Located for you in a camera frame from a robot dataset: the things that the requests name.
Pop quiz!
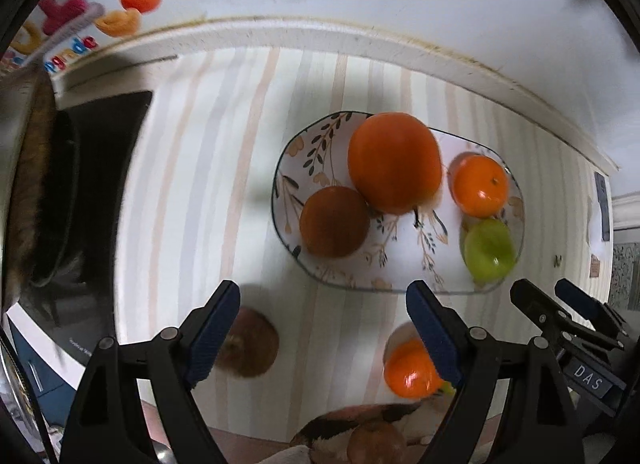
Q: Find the steel wok lid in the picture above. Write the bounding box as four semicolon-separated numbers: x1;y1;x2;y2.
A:
1;60;56;311

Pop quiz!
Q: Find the colourful wall sticker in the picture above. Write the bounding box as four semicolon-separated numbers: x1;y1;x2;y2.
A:
1;0;163;76

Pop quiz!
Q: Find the large orange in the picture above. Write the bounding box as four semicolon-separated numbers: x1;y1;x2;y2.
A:
347;112;442;215

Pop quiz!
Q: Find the dark blue smartphone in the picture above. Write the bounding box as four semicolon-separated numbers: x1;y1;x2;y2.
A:
594;172;611;242

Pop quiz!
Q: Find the dark orange fruit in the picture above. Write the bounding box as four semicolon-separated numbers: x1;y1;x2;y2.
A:
299;187;371;258

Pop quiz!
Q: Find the floral oval plate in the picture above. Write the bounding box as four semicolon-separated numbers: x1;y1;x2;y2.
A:
271;112;525;295

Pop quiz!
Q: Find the green apple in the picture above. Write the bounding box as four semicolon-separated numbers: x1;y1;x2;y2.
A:
462;218;516;284

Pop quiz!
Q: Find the black gas stove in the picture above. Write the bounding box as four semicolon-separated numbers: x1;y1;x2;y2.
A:
18;91;153;364

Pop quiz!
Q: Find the small tangerine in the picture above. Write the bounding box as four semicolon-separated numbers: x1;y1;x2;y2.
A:
384;338;444;399
449;154;509;219

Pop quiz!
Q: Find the red brown apple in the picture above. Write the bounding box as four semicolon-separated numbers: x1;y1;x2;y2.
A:
214;307;280;378

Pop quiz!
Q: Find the calico cat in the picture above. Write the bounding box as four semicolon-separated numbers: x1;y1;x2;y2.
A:
290;392;452;463

